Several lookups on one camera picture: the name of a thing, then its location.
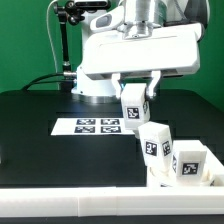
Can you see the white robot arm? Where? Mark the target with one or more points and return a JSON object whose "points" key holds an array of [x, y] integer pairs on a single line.
{"points": [[100, 90]]}

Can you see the white front fence bar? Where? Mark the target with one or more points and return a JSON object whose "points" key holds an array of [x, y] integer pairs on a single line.
{"points": [[110, 201]]}

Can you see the white fence bar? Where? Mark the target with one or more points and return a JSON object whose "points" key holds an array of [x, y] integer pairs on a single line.
{"points": [[214, 169], [110, 201]]}

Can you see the white round stool seat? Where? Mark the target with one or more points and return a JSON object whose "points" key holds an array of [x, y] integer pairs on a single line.
{"points": [[156, 178]]}

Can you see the white marker sheet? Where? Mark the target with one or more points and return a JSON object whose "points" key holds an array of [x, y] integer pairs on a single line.
{"points": [[90, 126]]}

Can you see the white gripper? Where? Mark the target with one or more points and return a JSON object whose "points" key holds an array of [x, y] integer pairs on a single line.
{"points": [[139, 41]]}

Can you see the white right fence bar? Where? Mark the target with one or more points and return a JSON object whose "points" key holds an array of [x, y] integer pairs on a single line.
{"points": [[214, 169]]}

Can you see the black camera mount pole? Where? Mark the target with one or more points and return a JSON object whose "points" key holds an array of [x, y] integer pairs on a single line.
{"points": [[73, 12]]}

